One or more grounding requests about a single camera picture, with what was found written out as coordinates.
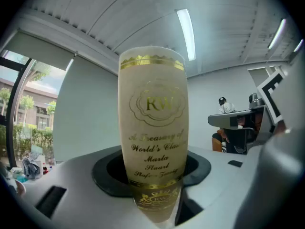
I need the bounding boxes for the large grey roller blind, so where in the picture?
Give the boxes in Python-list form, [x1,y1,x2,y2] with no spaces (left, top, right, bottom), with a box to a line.
[53,55,121,163]

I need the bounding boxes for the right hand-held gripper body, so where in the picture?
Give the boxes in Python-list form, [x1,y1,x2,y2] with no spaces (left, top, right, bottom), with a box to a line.
[248,53,305,131]

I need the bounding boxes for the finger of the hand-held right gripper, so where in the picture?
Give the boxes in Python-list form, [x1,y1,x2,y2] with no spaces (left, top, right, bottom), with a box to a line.
[207,105,266,128]

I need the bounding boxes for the black window frame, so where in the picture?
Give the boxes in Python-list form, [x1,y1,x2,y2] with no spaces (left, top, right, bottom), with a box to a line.
[0,55,34,169]

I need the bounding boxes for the small grey roller blind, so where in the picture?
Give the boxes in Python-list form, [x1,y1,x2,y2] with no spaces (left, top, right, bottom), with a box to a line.
[4,29,75,72]

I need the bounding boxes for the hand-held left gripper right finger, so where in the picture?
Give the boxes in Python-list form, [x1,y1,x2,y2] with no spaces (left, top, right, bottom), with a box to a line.
[175,146,249,229]

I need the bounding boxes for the orange chair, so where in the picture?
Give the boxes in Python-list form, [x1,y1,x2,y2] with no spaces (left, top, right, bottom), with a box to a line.
[212,129,227,152]

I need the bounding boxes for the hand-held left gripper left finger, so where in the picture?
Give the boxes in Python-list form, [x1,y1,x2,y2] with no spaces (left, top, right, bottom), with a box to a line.
[22,146,149,229]

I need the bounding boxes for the black office chair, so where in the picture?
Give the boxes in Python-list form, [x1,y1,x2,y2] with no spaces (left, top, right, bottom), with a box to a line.
[224,127,256,155]

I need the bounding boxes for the long ceiling light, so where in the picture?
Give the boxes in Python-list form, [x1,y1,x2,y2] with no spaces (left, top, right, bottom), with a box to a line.
[176,8,196,62]
[294,39,305,52]
[267,18,287,50]

